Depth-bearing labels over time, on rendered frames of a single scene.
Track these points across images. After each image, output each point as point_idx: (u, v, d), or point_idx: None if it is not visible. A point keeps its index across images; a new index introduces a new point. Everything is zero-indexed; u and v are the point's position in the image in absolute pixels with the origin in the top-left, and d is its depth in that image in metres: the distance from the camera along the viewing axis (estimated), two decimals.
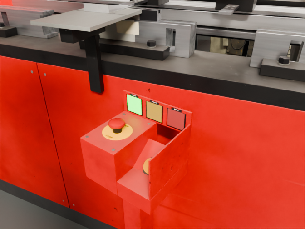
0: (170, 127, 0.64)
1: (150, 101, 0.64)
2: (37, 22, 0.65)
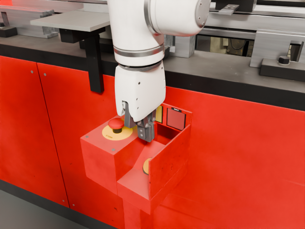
0: (170, 127, 0.64)
1: None
2: (37, 22, 0.65)
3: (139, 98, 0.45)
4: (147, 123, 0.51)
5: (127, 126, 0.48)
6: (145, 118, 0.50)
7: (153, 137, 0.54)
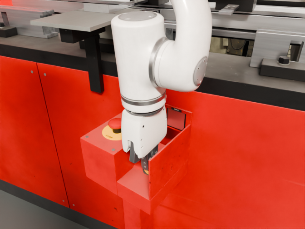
0: (170, 127, 0.64)
1: None
2: (37, 22, 0.65)
3: (143, 139, 0.50)
4: (150, 157, 0.56)
5: (132, 161, 0.53)
6: (148, 153, 0.55)
7: None
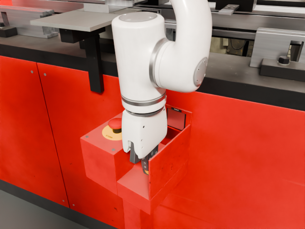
0: (170, 127, 0.64)
1: None
2: (37, 22, 0.65)
3: (143, 139, 0.50)
4: (150, 157, 0.57)
5: (132, 161, 0.53)
6: (148, 153, 0.55)
7: None
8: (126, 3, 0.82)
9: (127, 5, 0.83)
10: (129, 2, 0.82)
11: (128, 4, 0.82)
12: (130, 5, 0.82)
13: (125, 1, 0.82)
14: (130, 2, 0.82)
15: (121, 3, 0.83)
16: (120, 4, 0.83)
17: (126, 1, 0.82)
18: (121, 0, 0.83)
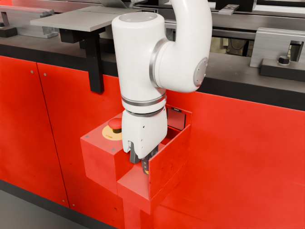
0: (170, 127, 0.64)
1: None
2: (37, 22, 0.65)
3: (143, 139, 0.50)
4: (150, 157, 0.57)
5: (133, 161, 0.53)
6: (149, 153, 0.55)
7: None
8: (126, 4, 0.83)
9: (127, 7, 0.83)
10: (129, 4, 0.82)
11: (128, 6, 0.83)
12: (130, 7, 0.83)
13: (125, 2, 0.83)
14: (130, 3, 0.82)
15: None
16: None
17: (126, 2, 0.82)
18: (121, 1, 0.83)
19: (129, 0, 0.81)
